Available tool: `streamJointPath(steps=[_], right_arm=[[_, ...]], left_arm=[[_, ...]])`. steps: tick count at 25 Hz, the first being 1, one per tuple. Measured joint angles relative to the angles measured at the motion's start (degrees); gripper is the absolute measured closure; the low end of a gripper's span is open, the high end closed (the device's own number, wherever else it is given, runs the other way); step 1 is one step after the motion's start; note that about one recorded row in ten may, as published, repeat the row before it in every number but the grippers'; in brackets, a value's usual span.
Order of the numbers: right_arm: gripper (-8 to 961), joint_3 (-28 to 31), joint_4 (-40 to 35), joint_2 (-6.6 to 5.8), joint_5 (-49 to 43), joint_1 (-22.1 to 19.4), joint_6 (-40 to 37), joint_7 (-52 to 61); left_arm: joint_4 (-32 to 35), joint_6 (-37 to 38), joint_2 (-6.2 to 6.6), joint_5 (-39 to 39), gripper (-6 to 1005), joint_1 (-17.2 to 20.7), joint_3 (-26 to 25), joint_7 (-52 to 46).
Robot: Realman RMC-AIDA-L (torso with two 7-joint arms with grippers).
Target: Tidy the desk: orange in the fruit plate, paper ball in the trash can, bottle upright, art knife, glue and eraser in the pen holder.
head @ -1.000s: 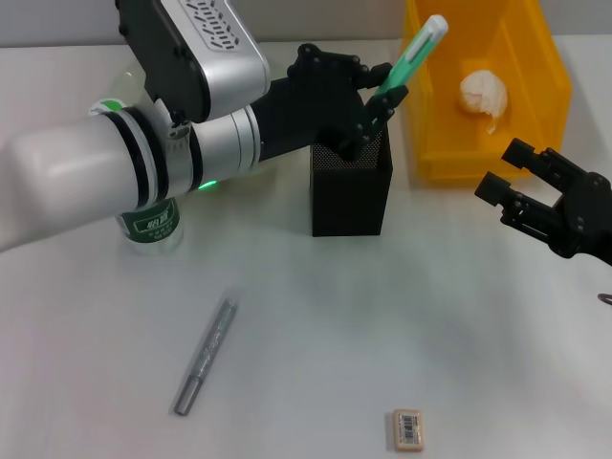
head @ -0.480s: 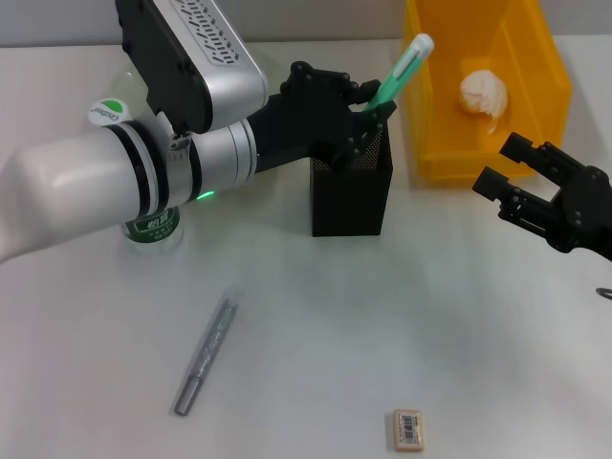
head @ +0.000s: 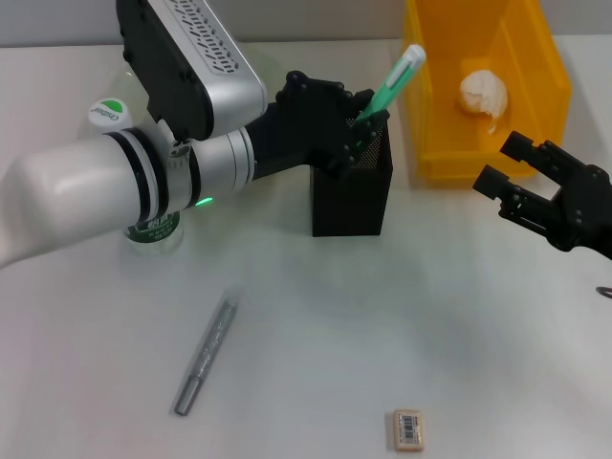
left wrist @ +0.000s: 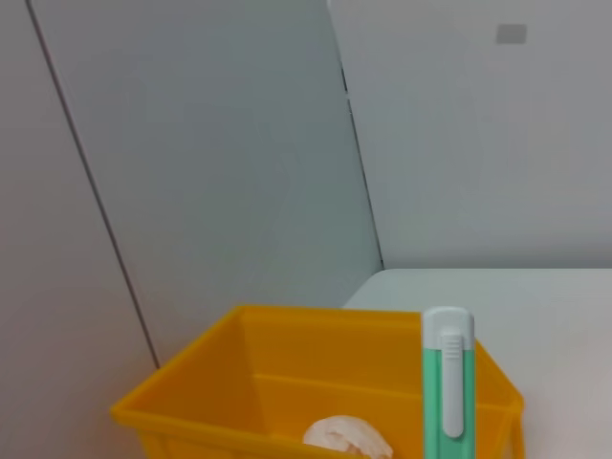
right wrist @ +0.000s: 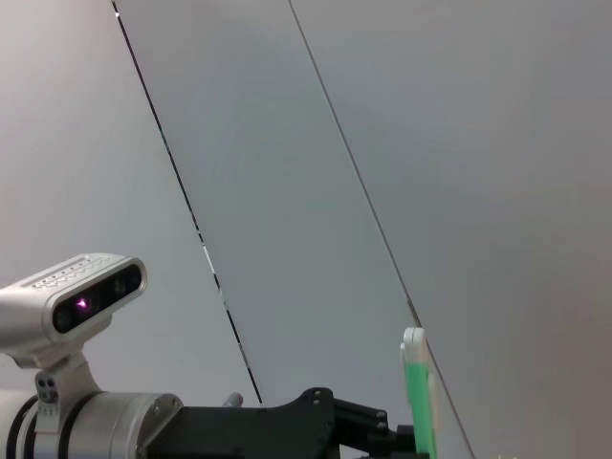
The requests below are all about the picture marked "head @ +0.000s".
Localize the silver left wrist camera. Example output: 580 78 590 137
116 0 269 142

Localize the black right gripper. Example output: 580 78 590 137
471 131 612 262

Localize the silver grey pen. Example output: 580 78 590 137
172 285 245 416

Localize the mint green pen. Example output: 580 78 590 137
356 44 426 123

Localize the white paper ball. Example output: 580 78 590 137
458 69 510 134

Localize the black mesh pen holder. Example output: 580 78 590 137
309 111 394 238

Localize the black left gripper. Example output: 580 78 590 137
246 71 388 183

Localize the clear green-label water bottle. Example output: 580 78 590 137
87 97 186 258

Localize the pale green glass fruit plate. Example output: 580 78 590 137
109 40 300 125

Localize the beige eraser with barcode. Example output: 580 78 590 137
385 408 426 451

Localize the yellow plastic bin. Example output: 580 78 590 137
400 0 574 187

